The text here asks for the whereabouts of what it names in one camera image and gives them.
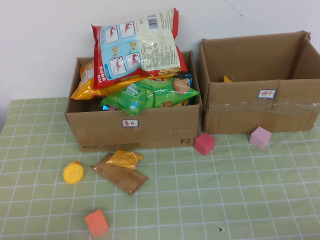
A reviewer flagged yellow snack packet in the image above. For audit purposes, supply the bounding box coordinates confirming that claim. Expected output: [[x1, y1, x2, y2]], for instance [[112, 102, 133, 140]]
[[105, 149, 145, 170]]

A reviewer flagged yellow rubber duck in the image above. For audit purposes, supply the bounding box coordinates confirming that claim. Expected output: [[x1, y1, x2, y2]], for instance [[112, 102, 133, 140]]
[[62, 161, 85, 185]]

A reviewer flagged small blue foil packet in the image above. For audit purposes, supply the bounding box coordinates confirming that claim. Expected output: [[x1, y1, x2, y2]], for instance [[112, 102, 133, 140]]
[[101, 104, 121, 112]]

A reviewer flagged blue snack bag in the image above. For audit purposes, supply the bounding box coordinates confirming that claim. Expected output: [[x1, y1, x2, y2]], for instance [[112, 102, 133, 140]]
[[174, 72, 193, 106]]

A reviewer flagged green checked tablecloth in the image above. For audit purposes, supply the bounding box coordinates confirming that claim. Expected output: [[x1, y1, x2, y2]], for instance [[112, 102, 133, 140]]
[[0, 97, 320, 240]]

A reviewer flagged orange foam cube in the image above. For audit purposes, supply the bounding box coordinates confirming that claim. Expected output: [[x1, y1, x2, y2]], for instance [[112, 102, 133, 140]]
[[84, 209, 110, 239]]

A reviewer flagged taped cardboard box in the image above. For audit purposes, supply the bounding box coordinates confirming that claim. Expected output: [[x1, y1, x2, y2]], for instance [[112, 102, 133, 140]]
[[198, 30, 320, 135]]

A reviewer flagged pink foam cube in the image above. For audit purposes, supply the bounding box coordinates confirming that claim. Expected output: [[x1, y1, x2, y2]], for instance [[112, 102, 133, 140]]
[[249, 126, 272, 150]]

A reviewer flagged brown snack packet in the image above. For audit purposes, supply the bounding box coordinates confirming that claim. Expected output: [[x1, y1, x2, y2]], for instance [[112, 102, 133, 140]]
[[90, 152, 149, 196]]

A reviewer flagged red shrimp chip bag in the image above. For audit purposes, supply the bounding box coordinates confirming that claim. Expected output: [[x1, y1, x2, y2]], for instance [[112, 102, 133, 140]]
[[90, 7, 189, 90]]

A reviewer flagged white label red writing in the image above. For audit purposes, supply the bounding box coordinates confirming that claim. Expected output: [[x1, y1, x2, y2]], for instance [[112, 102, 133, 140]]
[[121, 119, 139, 128], [257, 89, 277, 99]]

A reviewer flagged orange chip bag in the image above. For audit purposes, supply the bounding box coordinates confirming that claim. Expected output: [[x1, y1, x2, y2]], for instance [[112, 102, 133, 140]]
[[70, 59, 141, 101]]

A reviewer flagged cardboard box printed F2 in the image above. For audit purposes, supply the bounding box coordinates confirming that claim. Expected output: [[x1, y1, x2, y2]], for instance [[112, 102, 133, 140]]
[[64, 50, 203, 153]]

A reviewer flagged red foam cube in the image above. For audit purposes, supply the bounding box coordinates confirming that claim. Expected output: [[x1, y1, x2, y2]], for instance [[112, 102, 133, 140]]
[[194, 132, 216, 156]]

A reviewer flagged green chip bag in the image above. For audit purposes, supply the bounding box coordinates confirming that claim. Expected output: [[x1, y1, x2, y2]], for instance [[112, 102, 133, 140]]
[[100, 76, 200, 116]]

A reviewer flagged clear packing tape strip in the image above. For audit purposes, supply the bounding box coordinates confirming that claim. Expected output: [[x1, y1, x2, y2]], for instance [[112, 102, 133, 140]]
[[204, 99, 320, 113]]

